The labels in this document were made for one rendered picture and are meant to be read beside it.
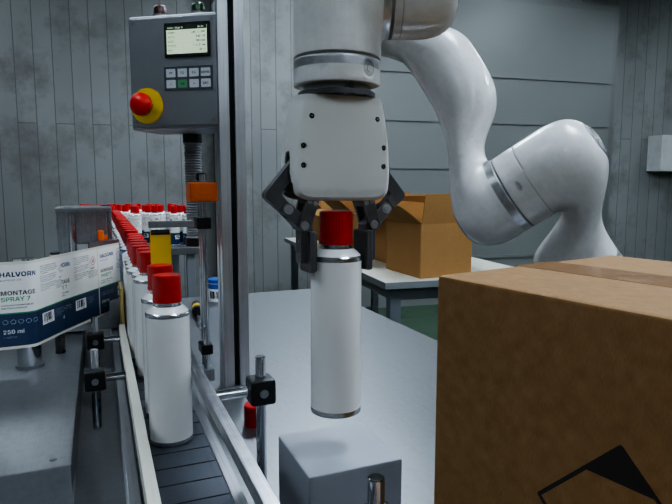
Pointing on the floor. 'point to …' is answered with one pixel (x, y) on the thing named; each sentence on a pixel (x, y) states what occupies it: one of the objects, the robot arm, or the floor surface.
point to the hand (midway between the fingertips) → (336, 252)
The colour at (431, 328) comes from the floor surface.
